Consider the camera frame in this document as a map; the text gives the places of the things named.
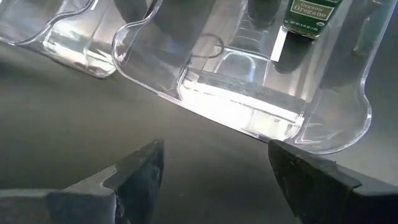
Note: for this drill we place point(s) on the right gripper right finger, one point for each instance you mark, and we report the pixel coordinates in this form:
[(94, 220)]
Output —
[(326, 199)]

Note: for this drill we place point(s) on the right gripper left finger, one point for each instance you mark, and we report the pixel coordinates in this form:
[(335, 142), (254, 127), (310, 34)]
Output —
[(133, 193)]

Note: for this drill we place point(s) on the black table mat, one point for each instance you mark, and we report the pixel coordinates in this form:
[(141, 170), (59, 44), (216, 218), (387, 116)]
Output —
[(93, 124)]

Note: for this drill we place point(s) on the clear plastic bin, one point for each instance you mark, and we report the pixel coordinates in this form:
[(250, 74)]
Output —
[(77, 53), (236, 102)]

